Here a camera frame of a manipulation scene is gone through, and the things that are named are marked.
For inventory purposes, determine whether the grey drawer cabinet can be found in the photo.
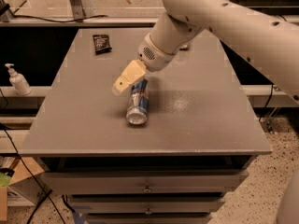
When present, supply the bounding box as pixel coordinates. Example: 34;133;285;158
20;27;273;224

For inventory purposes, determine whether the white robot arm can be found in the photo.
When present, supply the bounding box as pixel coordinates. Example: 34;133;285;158
112;0;299;102

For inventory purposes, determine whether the green object on box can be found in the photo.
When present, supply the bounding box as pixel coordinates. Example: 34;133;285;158
0;168;14;187

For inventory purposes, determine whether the grey metal frame leg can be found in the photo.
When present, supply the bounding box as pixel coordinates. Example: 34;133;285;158
69;0;85;20

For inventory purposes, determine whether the grey drawer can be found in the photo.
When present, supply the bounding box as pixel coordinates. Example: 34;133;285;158
69;195;225;214
86;214;212;224
41;169;249;195

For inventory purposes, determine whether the brown cardboard box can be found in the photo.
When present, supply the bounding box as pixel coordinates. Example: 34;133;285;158
0;156;50;221

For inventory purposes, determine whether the bottom grey drawer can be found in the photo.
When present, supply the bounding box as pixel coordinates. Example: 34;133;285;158
86;214;212;224

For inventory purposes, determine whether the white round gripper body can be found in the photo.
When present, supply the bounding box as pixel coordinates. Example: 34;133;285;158
138;35;174;72

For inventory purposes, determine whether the middle grey drawer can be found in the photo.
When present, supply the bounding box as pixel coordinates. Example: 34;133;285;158
69;195;225;214

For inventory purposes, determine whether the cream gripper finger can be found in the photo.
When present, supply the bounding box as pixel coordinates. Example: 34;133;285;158
112;60;147;95

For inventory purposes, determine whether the black cable on rail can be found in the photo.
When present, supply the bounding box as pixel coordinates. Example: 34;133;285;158
12;14;108;23

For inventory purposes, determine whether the blue silver redbull can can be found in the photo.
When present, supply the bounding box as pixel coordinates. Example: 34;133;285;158
126;79;149;125

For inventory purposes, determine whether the black snack packet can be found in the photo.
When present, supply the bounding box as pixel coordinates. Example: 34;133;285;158
93;35;112;54

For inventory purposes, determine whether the white pump dispenser bottle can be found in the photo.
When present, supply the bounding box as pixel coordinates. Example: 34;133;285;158
5;63;32;96

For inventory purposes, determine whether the top grey drawer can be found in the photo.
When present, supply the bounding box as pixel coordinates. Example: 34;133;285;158
41;169;249;195

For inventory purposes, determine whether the black floor cable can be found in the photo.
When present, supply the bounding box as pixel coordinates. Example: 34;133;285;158
0;123;66;224

